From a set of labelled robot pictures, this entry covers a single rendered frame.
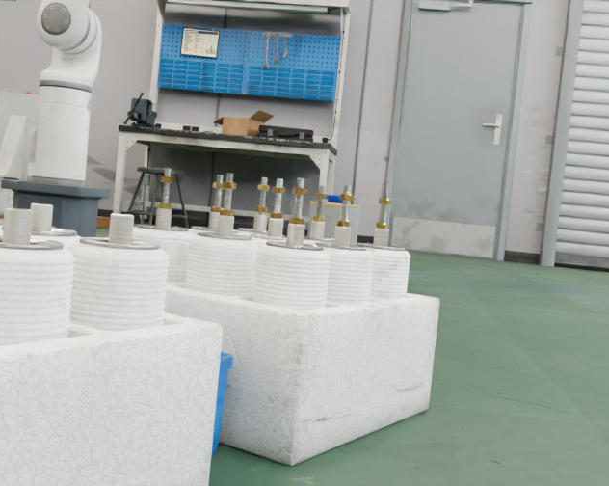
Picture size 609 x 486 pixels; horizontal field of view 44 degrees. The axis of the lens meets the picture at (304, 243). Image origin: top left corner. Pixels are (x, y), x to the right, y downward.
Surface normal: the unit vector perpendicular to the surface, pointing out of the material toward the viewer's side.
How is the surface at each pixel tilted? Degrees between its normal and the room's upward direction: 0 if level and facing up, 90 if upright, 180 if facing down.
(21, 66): 90
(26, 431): 90
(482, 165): 90
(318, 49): 90
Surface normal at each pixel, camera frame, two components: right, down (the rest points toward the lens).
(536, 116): -0.12, 0.04
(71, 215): 0.60, 0.10
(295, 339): -0.55, -0.01
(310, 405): 0.83, 0.11
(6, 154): -0.06, -0.44
